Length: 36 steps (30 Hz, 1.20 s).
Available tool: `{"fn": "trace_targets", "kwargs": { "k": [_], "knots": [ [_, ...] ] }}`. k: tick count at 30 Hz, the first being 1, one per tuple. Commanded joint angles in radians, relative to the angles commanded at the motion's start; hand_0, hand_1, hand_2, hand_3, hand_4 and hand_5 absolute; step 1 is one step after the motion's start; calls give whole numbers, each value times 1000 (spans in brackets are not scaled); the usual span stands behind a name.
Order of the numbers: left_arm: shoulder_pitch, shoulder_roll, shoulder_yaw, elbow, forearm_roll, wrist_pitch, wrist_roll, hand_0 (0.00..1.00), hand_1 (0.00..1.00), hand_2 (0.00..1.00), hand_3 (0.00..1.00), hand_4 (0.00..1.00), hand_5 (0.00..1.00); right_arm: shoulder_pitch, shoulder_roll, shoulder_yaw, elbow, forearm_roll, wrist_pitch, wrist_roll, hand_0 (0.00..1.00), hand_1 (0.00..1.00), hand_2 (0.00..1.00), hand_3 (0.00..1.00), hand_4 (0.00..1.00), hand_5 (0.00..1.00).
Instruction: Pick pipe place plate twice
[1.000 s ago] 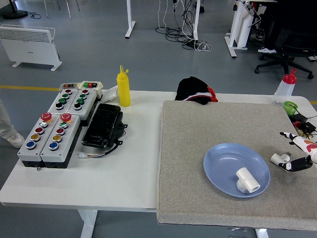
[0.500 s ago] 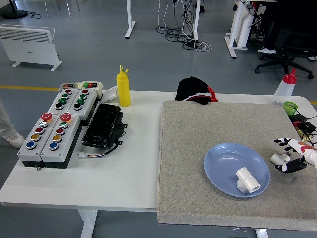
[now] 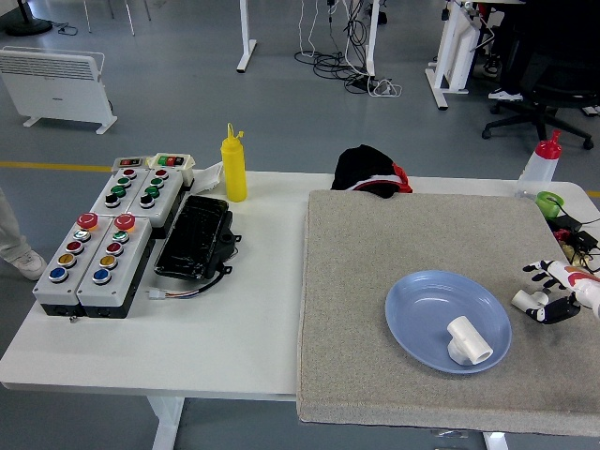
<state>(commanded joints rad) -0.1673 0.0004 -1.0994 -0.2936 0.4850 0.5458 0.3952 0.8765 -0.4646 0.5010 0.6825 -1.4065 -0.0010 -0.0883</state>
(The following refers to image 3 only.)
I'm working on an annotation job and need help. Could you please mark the yellow squeeze bottle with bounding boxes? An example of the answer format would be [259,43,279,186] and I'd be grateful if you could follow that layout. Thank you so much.
[219,122,248,203]

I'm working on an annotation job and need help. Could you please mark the tangle of small wires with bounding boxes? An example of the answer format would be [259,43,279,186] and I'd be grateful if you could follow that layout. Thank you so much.
[552,227,600,276]

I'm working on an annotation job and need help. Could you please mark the white table leg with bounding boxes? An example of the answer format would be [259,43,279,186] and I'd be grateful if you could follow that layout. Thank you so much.
[482,430,511,450]
[146,396,187,450]

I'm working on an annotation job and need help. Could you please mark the white desk leg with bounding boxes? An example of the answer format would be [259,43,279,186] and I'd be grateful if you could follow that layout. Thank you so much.
[362,0,382,78]
[234,0,259,73]

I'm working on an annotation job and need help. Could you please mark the cable with white connector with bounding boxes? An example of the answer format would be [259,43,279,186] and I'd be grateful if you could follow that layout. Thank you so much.
[147,270,224,302]

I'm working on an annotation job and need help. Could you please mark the standing person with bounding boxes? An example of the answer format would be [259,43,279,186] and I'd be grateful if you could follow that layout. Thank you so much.
[0,187,49,282]

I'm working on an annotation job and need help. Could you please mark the grey-brown mat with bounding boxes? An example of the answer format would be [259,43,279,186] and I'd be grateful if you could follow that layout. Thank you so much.
[295,188,600,439]

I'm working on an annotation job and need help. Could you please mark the white desk frame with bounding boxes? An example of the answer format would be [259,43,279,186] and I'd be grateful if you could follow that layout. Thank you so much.
[424,0,499,112]

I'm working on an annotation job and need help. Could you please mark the clear squeeze bottle red cap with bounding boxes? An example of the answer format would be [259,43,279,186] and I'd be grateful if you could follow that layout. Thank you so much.
[515,129,563,201]

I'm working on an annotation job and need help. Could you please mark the black red white cloth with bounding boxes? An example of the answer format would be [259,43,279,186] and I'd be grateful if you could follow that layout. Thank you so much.
[330,144,414,200]

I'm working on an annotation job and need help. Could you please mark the grey button box red mushroom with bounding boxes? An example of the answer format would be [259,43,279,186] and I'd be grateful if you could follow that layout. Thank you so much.
[32,212,116,317]
[75,213,154,321]

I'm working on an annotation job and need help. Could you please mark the black power adapter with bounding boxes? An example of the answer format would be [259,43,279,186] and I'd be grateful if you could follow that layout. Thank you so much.
[552,213,600,250]

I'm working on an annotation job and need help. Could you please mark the blue plastic plate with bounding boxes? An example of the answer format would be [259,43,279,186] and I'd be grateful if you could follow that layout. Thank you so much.
[384,269,513,375]

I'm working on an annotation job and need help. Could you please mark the white paper booklet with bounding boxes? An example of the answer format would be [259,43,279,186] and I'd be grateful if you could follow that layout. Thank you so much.
[190,161,226,195]

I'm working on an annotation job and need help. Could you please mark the large white tee pipe fitting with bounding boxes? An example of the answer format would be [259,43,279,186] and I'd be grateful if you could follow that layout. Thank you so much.
[444,315,495,365]

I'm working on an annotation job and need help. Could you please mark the small white tee pipe fitting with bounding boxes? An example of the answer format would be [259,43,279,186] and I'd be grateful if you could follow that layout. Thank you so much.
[510,288,552,314]

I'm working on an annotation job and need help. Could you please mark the grey button box green buttons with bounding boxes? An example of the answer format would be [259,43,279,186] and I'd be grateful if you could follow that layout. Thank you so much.
[125,168,186,232]
[88,167,152,227]

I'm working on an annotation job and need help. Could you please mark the green tape roll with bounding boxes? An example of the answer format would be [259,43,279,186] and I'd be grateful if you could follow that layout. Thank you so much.
[534,190,565,219]

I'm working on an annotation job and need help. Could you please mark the black round stand base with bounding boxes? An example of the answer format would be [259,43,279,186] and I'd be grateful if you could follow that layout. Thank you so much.
[4,0,54,38]

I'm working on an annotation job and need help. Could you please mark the white electric heater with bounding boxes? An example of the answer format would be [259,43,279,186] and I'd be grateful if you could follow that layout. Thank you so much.
[0,45,119,136]

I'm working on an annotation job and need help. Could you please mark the black wrapped electronic module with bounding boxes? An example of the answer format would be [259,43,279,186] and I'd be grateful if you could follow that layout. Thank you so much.
[153,194,243,282]

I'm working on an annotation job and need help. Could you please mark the black floor cable bundle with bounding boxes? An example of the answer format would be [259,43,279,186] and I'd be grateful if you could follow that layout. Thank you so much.
[293,0,377,94]

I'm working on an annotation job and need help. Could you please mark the black office chair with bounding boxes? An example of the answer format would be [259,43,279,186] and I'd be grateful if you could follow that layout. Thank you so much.
[481,44,600,152]

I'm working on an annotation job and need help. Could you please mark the cream switch box green red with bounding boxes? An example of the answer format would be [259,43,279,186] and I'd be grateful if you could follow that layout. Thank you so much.
[146,152,196,189]

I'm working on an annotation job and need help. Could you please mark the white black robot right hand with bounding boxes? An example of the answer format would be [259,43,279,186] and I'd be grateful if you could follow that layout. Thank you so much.
[522,259,600,326]

